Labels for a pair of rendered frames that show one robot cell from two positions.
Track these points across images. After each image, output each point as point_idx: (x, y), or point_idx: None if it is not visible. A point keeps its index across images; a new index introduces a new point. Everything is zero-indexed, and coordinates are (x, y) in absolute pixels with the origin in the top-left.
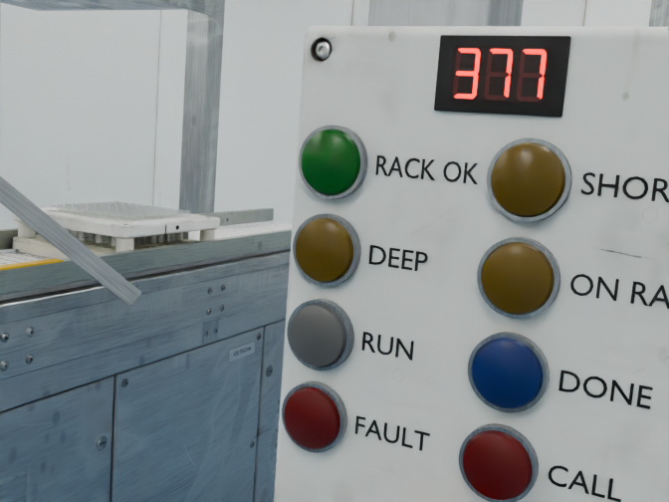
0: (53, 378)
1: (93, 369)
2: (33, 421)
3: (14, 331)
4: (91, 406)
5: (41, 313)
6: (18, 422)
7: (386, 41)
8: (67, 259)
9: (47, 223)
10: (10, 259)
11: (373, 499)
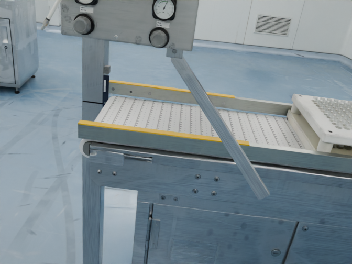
0: (243, 206)
1: (276, 211)
2: (227, 222)
3: (205, 175)
4: (272, 230)
5: (226, 171)
6: (216, 218)
7: None
8: (256, 144)
9: (219, 123)
10: (271, 123)
11: None
